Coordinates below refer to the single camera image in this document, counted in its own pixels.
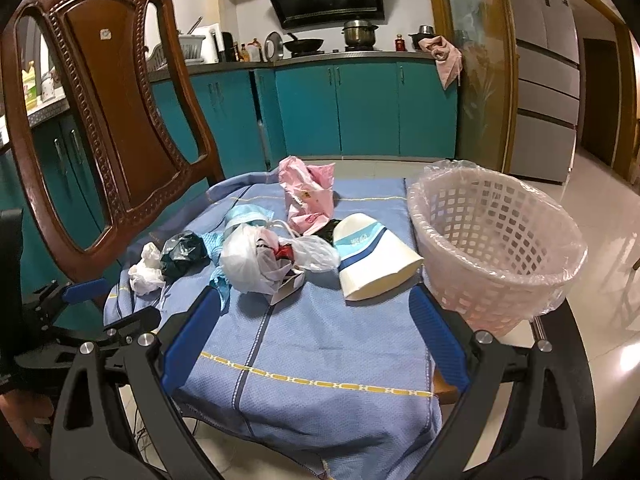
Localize white plastic bag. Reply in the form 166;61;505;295
220;224;342;295

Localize yellow green carton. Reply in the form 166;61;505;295
22;60;38;108

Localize blue woven cloth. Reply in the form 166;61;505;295
102;170;443;480

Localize white blue paper cup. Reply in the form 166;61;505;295
332;212;425;302

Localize black wrapper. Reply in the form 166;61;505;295
315;219;343;241

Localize black pot with steel bowl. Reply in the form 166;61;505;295
409;25;436;51

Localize small cardboard box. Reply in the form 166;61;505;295
269;267;307;306

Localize white dish rack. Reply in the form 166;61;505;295
177;35;207;63

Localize pink plastic bag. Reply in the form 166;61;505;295
277;156;337;218

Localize steel cooking pot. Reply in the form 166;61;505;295
342;20;379;48

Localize blue face mask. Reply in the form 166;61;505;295
207;204;273;311

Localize white crumpled tissue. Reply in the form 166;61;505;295
127;241;167;296

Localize white plastic lattice basket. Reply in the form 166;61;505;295
406;159;588;338

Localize pink hanging cloth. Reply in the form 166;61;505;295
417;36;463;91

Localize pink printed packet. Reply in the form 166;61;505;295
289;207;343;237

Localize teal base cabinets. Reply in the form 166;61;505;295
0;55;458;271

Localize clear plastic bin liner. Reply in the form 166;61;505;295
406;159;590;318

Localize person's left forearm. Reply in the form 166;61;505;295
0;392;53;461

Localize silver refrigerator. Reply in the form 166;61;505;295
510;0;583;183

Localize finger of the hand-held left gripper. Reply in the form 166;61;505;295
102;307;163;350
30;277;111;326

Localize white countertop appliance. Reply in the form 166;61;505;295
205;24;226;63

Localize black plastic bag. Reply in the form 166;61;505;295
159;230;211;283

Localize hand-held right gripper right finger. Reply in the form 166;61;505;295
409;284;597;480

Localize black wok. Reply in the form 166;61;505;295
282;32;325;56

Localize glass sliding door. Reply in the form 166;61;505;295
440;0;516;168

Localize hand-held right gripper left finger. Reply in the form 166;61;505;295
50;285;224;480

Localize steel pot lid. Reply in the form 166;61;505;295
264;31;286;61

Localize carved wooden chair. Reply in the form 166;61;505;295
0;0;226;286

